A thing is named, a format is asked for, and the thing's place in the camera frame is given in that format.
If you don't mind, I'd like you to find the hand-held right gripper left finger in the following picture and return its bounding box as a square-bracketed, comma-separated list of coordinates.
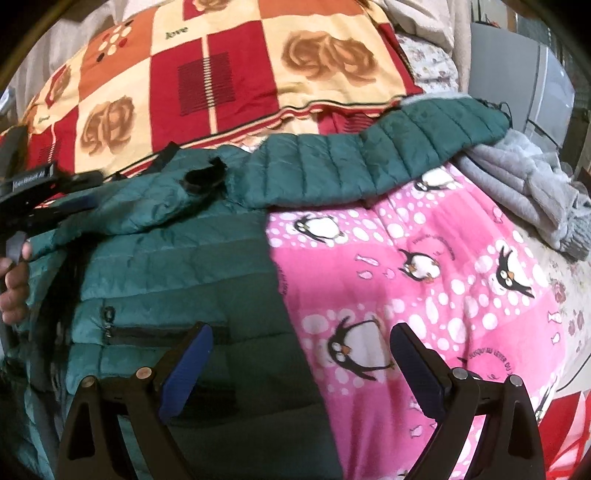
[55, 322, 214, 480]

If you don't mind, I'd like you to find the beige fleece cloth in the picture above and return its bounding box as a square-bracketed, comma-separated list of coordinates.
[381, 0, 472, 54]

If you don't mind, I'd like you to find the grey white appliance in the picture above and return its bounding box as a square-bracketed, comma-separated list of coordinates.
[467, 21, 577, 155]

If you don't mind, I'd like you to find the grey fleece cloth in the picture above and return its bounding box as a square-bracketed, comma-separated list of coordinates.
[455, 129, 591, 259]

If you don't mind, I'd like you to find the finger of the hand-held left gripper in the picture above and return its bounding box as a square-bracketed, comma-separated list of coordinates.
[54, 170, 105, 193]
[28, 195, 100, 229]

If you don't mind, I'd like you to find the black cable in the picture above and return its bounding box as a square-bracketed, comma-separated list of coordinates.
[478, 98, 514, 127]

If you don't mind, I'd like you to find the pink penguin print blanket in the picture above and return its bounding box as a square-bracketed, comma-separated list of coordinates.
[264, 161, 571, 480]

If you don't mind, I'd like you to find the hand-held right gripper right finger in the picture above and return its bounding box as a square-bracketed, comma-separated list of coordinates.
[390, 323, 548, 480]

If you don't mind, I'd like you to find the red orange patchwork blanket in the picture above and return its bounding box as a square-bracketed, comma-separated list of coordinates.
[0, 0, 426, 183]

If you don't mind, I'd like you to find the green puffer jacket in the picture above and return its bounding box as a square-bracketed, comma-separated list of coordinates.
[0, 98, 511, 480]

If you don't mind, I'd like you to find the person's left hand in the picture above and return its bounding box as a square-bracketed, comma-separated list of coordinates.
[0, 241, 34, 325]

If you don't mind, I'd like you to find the red patterned cloth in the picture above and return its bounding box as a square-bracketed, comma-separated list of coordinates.
[533, 381, 589, 480]

